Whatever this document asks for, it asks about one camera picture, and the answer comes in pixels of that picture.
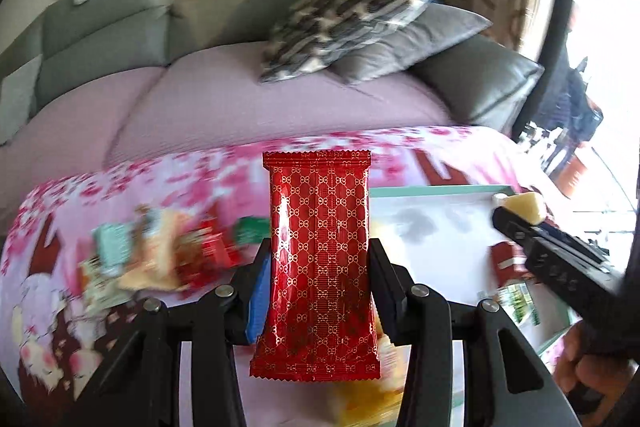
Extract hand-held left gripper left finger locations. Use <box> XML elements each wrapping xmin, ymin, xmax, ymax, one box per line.
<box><xmin>60</xmin><ymin>239</ymin><xmax>273</xmax><ymax>427</ymax></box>

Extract pale teal snack packet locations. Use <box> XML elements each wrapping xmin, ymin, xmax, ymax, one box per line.
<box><xmin>92</xmin><ymin>222</ymin><xmax>136</xmax><ymax>278</ymax></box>

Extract beige snack packet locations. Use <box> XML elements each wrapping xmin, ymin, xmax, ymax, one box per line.
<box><xmin>117</xmin><ymin>207</ymin><xmax>193</xmax><ymax>293</ymax></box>

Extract teal cardboard tray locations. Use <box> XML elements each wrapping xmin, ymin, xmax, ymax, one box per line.
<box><xmin>369</xmin><ymin>184</ymin><xmax>576</xmax><ymax>356</ymax></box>

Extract yellow snack packet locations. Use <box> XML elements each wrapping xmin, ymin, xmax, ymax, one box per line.
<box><xmin>327</xmin><ymin>332</ymin><xmax>416</xmax><ymax>427</ymax></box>

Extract green round cracker packet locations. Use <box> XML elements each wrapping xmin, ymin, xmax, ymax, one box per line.
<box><xmin>480</xmin><ymin>282</ymin><xmax>543</xmax><ymax>328</ymax></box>

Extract pink sofa cover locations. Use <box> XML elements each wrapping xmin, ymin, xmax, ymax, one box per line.
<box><xmin>0</xmin><ymin>42</ymin><xmax>456</xmax><ymax>223</ymax></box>

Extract plain grey pillow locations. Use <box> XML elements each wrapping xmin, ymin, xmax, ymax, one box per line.
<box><xmin>330</xmin><ymin>3</ymin><xmax>493</xmax><ymax>85</ymax></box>

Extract small white green packet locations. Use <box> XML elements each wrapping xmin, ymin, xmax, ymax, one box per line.
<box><xmin>77</xmin><ymin>257</ymin><xmax>133</xmax><ymax>308</ymax></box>

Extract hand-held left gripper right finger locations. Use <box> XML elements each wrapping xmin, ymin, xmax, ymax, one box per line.
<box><xmin>369</xmin><ymin>239</ymin><xmax>581</xmax><ymax>427</ymax></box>

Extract dark grey leather cushion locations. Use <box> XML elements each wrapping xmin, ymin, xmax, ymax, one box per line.
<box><xmin>410</xmin><ymin>37</ymin><xmax>546</xmax><ymax>140</ymax></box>

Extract pink printed blanket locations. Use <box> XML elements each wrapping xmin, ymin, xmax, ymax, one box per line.
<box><xmin>0</xmin><ymin>124</ymin><xmax>571</xmax><ymax>427</ymax></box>

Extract grey green sofa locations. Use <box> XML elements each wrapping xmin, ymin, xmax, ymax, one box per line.
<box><xmin>0</xmin><ymin>0</ymin><xmax>546</xmax><ymax>148</ymax></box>

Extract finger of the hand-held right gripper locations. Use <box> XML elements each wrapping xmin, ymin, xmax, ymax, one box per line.
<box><xmin>492</xmin><ymin>207</ymin><xmax>548</xmax><ymax>254</ymax></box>

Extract red gold-patterned snack packet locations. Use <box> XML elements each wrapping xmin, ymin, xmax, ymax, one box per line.
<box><xmin>249</xmin><ymin>150</ymin><xmax>382</xmax><ymax>382</ymax></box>

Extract red and white snack box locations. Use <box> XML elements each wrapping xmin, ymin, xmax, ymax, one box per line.
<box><xmin>491</xmin><ymin>241</ymin><xmax>538</xmax><ymax>290</ymax></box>

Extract dark green snack packet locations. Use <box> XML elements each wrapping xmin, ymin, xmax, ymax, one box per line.
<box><xmin>234</xmin><ymin>217</ymin><xmax>272</xmax><ymax>245</ymax></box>

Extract orange pot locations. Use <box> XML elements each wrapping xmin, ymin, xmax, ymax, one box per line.
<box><xmin>555</xmin><ymin>147</ymin><xmax>593</xmax><ymax>200</ymax></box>

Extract shiny red snack packet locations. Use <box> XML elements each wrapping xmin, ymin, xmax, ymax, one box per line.
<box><xmin>182</xmin><ymin>217</ymin><xmax>246</xmax><ymax>273</ymax></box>

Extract black door frame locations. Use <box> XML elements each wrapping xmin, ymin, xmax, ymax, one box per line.
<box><xmin>515</xmin><ymin>0</ymin><xmax>581</xmax><ymax>142</ymax></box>

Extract black white patterned pillow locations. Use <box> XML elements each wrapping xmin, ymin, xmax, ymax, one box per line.
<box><xmin>258</xmin><ymin>0</ymin><xmax>450</xmax><ymax>84</ymax></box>

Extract person's right hand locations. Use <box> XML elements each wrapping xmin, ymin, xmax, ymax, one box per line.
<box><xmin>554</xmin><ymin>322</ymin><xmax>640</xmax><ymax>413</ymax></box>

